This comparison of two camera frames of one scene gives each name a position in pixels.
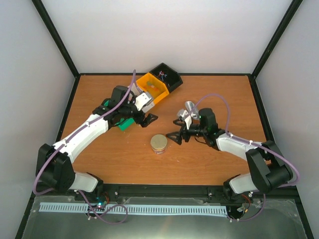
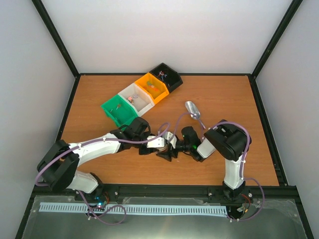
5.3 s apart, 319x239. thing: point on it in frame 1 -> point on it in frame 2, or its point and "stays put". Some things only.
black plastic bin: x=171 y=76 stays put
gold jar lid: x=158 y=142 -> x=163 y=149
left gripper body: x=138 y=119 -> x=147 y=152
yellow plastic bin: x=157 y=88 stays put
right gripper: x=178 y=134 -> x=167 y=156
